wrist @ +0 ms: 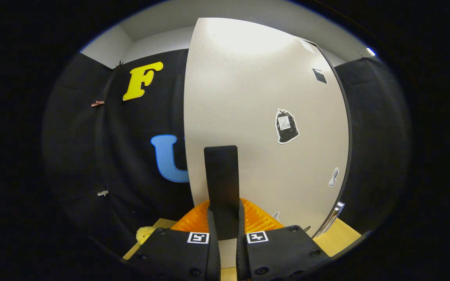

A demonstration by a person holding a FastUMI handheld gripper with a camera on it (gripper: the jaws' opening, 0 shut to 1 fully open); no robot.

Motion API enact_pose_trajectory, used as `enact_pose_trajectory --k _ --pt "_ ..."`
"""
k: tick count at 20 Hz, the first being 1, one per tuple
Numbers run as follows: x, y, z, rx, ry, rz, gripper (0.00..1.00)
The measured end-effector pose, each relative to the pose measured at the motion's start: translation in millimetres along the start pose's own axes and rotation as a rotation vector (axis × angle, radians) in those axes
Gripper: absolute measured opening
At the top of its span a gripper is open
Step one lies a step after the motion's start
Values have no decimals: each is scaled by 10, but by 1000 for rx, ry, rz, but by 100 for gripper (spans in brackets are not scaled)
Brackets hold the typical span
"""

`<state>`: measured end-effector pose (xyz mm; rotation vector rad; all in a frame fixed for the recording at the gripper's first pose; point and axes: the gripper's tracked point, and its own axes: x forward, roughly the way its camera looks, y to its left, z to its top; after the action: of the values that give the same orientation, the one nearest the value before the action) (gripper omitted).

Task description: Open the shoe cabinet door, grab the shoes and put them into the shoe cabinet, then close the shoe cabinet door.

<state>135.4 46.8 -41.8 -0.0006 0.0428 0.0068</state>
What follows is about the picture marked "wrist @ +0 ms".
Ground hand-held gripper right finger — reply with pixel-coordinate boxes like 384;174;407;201
236;197;331;281

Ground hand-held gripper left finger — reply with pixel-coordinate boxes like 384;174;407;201
125;199;221;281

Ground beige shoe cabinet door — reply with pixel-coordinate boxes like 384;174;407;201
183;18;351;270

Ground yellow pineapple plush toy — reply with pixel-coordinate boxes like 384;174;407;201
136;226;156;245

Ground black backdrop cloth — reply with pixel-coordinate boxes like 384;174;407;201
41;49;411;254

